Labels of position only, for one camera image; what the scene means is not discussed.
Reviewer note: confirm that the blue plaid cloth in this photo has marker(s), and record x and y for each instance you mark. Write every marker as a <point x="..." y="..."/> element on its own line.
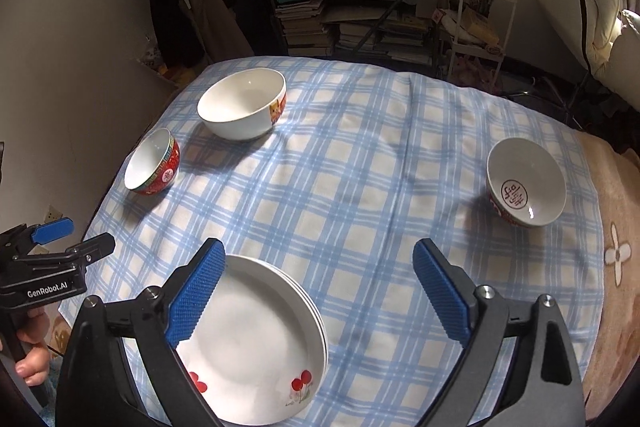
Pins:
<point x="350" y="167"/>

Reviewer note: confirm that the white pillow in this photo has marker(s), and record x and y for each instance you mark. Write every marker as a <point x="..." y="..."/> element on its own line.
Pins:
<point x="625" y="52"/>

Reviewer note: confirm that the black hanging trousers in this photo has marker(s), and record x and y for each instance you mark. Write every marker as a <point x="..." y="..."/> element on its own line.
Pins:
<point x="170" y="22"/>

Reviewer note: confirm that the large white bowl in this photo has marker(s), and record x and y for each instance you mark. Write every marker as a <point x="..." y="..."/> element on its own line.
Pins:
<point x="240" y="97"/>

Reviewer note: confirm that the small red patterned bowl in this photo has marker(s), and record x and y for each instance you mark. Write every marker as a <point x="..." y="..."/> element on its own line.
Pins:
<point x="147" y="159"/>

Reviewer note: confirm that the red stamped patterned bowl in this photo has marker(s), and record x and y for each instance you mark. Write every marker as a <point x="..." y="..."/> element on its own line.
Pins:
<point x="525" y="172"/>

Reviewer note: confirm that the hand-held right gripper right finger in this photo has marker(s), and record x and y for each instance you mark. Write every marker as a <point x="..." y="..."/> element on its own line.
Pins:
<point x="442" y="292"/>

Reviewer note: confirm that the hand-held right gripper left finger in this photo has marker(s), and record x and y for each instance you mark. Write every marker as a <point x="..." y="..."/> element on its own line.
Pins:
<point x="197" y="292"/>

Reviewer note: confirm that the wide stack of books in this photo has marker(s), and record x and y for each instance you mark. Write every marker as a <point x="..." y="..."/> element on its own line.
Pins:
<point x="385" y="39"/>

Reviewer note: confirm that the narrow stack of books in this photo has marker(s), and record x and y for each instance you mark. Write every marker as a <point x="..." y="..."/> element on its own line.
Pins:
<point x="300" y="27"/>

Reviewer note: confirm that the beige hanging garment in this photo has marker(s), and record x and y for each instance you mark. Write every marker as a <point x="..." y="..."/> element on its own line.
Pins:
<point x="220" y="17"/>

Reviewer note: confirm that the clear plastic bag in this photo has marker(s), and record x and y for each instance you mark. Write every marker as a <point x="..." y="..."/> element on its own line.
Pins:
<point x="152" y="57"/>

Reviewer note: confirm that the wall socket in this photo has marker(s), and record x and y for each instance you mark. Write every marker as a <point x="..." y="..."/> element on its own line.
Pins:
<point x="51" y="213"/>

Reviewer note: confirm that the person's left hand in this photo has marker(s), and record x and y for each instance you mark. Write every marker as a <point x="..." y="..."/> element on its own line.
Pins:
<point x="35" y="352"/>

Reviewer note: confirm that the white cherry print plate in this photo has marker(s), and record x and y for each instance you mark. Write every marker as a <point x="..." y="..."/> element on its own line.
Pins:
<point x="319" y="327"/>
<point x="250" y="347"/>
<point x="325" y="349"/>

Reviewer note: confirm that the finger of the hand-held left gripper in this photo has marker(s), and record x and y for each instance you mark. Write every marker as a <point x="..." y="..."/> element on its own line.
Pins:
<point x="92" y="247"/>
<point x="50" y="231"/>

